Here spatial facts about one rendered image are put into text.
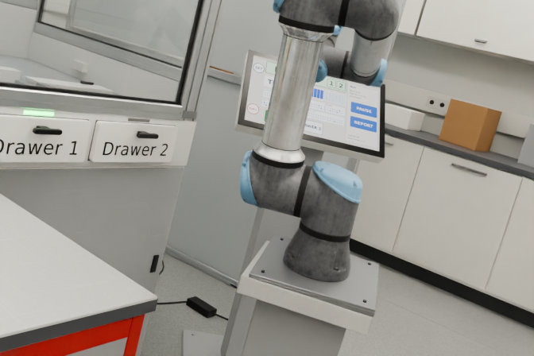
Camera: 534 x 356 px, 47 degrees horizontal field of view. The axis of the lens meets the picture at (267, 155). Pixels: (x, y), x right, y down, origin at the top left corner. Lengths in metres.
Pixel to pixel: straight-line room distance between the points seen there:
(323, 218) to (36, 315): 0.61
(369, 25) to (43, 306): 0.77
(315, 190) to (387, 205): 2.85
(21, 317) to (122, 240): 0.92
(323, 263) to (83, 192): 0.72
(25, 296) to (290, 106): 0.61
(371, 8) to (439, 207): 2.91
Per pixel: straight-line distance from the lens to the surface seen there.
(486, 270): 4.02
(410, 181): 4.06
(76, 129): 1.61
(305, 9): 1.21
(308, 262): 1.32
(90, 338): 1.07
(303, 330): 1.35
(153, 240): 1.97
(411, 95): 4.75
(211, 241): 3.24
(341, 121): 2.11
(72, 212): 1.72
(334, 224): 1.31
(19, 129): 1.53
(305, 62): 1.24
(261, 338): 1.37
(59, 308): 1.02
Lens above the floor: 1.23
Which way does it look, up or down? 10 degrees down
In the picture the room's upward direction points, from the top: 15 degrees clockwise
